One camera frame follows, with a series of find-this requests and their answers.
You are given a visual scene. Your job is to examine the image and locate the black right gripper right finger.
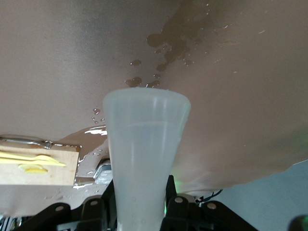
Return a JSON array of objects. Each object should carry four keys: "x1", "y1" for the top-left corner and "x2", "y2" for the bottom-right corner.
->
[{"x1": 160, "y1": 175, "x2": 191, "y2": 231}]

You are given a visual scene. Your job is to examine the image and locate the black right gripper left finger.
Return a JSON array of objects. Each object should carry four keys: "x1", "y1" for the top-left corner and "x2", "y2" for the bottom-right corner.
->
[{"x1": 81, "y1": 179, "x2": 120, "y2": 231}]

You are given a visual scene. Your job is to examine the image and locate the translucent squeeze bottle orange cap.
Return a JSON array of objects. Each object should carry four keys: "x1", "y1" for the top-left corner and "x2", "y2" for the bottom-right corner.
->
[{"x1": 103, "y1": 87, "x2": 192, "y2": 231}]

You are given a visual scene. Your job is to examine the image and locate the yellow plastic knife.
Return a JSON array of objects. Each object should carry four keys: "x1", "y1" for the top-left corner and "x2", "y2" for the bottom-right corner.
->
[{"x1": 0, "y1": 156, "x2": 67, "y2": 167}]

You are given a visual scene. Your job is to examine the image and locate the lemon slice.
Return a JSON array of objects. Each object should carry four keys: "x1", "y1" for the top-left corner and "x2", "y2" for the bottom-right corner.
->
[
  {"x1": 18, "y1": 163, "x2": 43, "y2": 169},
  {"x1": 23, "y1": 167, "x2": 49, "y2": 175}
]

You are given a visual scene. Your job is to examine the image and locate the wooden cutting board metal handle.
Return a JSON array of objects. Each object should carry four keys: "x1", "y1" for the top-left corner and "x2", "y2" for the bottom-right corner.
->
[{"x1": 0, "y1": 136, "x2": 81, "y2": 186}]

